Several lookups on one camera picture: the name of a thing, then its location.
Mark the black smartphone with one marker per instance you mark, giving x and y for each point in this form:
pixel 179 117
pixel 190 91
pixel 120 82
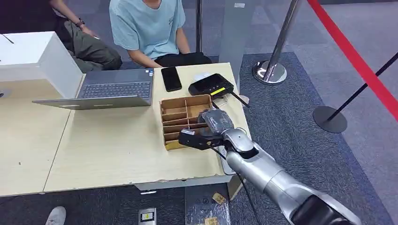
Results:
pixel 171 79

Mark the floor socket plate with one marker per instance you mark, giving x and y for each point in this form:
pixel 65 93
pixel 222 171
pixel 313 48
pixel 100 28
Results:
pixel 147 216

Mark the small cardboard scrap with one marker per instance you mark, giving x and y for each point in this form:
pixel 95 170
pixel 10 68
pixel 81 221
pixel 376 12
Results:
pixel 219 198
pixel 211 221

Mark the white floor tag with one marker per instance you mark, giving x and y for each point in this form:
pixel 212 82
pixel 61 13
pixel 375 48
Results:
pixel 239 5

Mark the wooden card box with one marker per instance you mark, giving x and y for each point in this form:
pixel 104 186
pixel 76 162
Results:
pixel 174 111

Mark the grey laptop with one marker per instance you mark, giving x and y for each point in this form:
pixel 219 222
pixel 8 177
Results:
pixel 118 89

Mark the chrome stanchion post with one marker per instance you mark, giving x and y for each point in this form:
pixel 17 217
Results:
pixel 269 73

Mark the person in dark clothes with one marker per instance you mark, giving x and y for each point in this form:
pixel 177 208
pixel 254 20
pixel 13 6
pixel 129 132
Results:
pixel 93 52

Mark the black stanchion post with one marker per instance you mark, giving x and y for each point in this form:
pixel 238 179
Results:
pixel 329 120

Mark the white shoe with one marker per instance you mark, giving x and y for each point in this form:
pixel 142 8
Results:
pixel 56 216

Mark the black vertical pole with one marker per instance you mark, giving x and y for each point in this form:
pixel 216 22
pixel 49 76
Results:
pixel 199 28

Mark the clear plastic sheet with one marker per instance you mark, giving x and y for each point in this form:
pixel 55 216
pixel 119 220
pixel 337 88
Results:
pixel 199 214

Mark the white box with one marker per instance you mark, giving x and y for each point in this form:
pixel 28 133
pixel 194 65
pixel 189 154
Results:
pixel 31 49

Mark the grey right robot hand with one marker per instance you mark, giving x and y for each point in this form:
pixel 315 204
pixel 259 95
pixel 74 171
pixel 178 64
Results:
pixel 216 121

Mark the black router with antennas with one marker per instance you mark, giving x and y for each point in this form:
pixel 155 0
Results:
pixel 211 84

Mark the person in light blue shirt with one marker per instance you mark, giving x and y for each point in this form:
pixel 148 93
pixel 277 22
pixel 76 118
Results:
pixel 149 28

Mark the red barrier belt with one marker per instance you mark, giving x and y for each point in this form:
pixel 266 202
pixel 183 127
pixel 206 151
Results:
pixel 351 52

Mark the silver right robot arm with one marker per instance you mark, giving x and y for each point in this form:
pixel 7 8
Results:
pixel 270 174

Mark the black wristwatch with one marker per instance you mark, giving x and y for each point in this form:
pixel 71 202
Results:
pixel 80 22

